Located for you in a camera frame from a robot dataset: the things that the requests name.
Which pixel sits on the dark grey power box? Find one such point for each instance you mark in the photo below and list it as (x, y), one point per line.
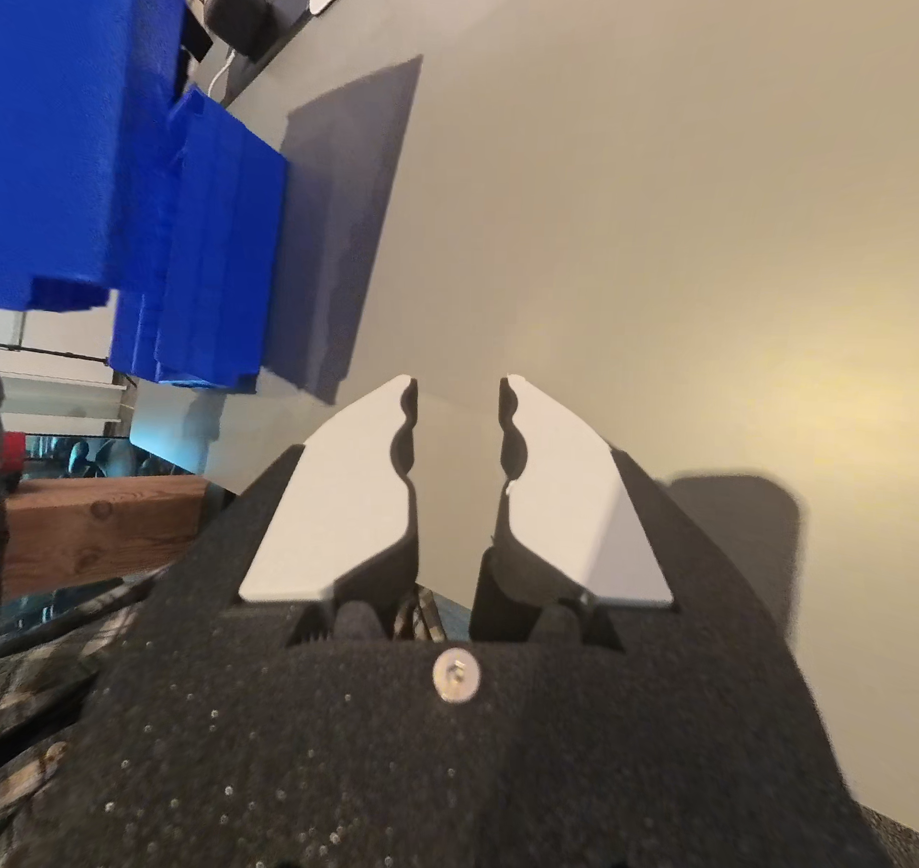
(237, 10)

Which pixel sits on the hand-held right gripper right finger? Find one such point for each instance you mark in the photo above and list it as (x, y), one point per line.
(581, 516)

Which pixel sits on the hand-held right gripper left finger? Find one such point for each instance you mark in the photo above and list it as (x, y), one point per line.
(330, 516)

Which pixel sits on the wooden post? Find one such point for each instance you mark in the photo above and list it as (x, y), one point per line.
(93, 530)

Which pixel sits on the blue plastic bin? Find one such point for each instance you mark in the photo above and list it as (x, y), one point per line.
(215, 250)
(72, 128)

